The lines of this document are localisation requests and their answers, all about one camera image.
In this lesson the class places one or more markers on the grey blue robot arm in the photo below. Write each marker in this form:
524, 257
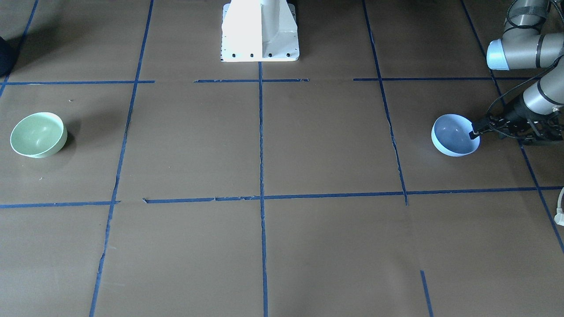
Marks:
523, 46

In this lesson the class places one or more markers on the green bowl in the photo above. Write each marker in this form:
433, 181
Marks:
39, 135

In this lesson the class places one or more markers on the blue saucepan with lid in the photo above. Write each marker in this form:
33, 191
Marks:
8, 57

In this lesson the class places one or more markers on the blue bowl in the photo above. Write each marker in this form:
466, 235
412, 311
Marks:
451, 135

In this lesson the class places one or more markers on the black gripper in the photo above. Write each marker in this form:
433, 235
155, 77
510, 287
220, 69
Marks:
512, 115

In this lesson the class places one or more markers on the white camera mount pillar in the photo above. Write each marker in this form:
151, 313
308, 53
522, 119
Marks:
259, 31

